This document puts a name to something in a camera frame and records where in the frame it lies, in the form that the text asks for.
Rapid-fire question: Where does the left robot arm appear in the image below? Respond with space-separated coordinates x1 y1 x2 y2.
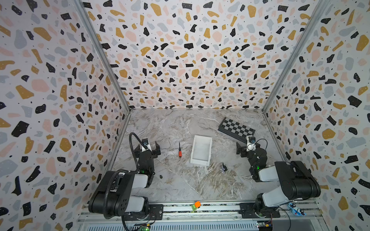
88 139 161 220

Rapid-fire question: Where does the black corrugated cable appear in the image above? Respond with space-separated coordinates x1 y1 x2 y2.
129 132 145 171

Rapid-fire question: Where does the red black screwdriver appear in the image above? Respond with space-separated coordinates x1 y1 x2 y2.
179 142 183 158

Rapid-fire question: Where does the black white chessboard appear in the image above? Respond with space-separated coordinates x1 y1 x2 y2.
218 117 255 143

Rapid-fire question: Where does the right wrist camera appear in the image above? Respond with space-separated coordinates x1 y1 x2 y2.
247 136 256 152

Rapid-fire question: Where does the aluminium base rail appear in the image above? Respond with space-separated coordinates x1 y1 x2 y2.
77 200 329 231

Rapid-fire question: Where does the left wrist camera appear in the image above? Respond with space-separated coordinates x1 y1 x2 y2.
142 138 152 152

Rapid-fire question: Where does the white plastic bin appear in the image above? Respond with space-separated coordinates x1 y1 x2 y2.
190 135 213 166

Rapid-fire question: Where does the orange green small block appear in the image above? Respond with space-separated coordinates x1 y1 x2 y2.
191 201 201 212

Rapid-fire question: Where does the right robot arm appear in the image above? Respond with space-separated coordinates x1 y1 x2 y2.
237 143 321 218

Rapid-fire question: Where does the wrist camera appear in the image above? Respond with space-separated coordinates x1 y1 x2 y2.
142 138 152 152
247 136 256 152

